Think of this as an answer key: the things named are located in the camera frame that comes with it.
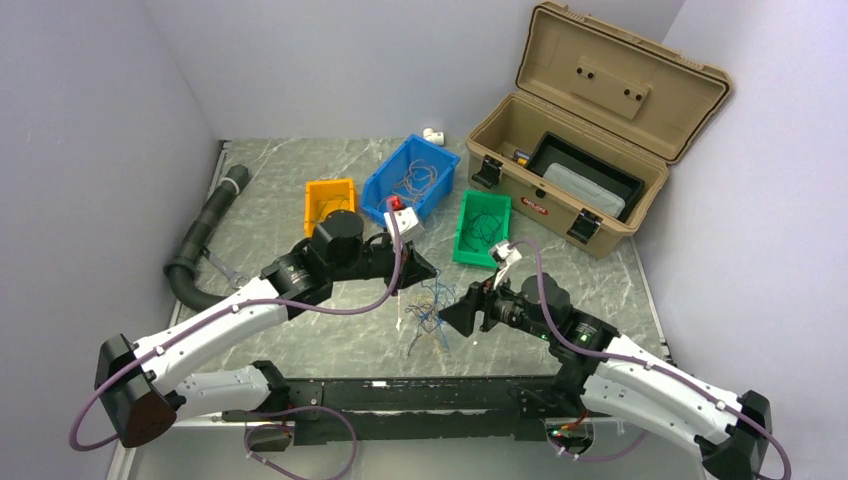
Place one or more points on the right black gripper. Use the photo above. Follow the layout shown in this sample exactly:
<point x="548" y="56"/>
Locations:
<point x="461" y="315"/>

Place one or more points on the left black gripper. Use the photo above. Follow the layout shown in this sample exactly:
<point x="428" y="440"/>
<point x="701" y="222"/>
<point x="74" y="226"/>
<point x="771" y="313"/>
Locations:
<point x="412" y="263"/>

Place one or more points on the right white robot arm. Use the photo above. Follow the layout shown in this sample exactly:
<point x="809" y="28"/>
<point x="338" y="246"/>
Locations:
<point x="603" y="371"/>

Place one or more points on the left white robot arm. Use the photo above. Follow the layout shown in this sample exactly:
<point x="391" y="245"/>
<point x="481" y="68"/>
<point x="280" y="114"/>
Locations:
<point x="146" y="386"/>

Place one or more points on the green plastic bin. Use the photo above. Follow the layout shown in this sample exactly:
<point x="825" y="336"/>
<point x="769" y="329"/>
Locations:
<point x="483" y="221"/>

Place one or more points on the blue plastic bin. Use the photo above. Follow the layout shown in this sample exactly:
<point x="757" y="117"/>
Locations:
<point x="419" y="172"/>

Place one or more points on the orange plastic bin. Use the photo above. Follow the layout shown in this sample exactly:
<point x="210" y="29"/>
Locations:
<point x="322" y="197"/>

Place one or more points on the white plastic fitting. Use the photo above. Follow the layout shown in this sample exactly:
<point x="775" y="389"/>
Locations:
<point x="434" y="136"/>

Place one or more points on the yellow blue battery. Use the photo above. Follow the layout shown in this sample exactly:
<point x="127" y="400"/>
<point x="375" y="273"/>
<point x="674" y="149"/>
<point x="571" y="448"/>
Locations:
<point x="521" y="157"/>

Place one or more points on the grey plastic case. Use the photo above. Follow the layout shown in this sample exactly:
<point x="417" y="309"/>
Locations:
<point x="586" y="190"/>

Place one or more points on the silver wrench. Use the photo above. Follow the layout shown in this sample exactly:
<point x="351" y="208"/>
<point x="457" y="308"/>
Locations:
<point x="235" y="278"/>

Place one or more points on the black toolbox tray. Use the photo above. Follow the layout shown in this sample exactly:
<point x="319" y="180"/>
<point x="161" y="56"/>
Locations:
<point x="553" y="149"/>

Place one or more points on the tan plastic toolbox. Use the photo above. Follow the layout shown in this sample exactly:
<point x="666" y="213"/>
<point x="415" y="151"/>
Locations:
<point x="626" y="99"/>

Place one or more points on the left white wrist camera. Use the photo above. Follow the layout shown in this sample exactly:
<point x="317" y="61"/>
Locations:
<point x="402" y="222"/>

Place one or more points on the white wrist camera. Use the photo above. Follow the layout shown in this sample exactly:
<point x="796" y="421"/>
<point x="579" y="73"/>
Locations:
<point x="506" y="256"/>
<point x="402" y="222"/>

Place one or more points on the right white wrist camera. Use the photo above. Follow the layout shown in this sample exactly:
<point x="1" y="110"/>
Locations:
<point x="506" y="256"/>

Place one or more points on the aluminium frame rail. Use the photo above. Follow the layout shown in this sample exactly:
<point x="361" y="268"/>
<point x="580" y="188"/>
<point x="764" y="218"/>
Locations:
<point x="147" y="385"/>

